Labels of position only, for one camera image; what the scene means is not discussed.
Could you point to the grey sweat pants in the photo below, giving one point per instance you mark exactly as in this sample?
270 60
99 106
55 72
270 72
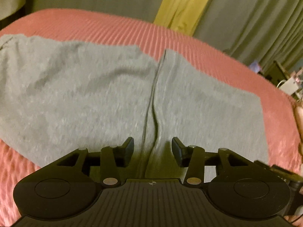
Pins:
60 96

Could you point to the pink ribbed bed blanket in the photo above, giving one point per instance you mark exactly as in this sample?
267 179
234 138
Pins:
70 24

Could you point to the dark bedside furniture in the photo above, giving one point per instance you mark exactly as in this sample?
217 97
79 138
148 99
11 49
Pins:
277 74

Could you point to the yellow curtain strip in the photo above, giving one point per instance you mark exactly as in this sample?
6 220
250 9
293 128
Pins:
181 16

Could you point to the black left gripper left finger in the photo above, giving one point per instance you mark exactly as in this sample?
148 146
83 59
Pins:
71 184

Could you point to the person right hand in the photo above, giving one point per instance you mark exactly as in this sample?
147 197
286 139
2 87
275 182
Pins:
296 219

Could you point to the grey curtain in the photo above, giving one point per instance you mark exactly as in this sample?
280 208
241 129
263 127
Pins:
247 30

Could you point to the white paper bag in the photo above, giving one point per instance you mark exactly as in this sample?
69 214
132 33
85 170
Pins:
293 85

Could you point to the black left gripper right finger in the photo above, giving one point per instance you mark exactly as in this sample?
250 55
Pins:
234 184

